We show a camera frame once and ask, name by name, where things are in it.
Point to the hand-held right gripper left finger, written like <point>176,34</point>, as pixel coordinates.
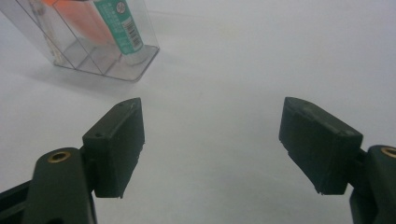
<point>116,149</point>

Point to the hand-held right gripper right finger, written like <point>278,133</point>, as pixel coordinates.
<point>317,146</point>

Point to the clear plastic desk organizer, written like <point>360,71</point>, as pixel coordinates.
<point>102,56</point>

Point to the white green glue stick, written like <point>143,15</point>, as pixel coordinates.
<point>123,28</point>

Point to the pink orange highlighter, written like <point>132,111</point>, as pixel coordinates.
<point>84,21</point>

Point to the clear plastic pen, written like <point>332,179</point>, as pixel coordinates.
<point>46,34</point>

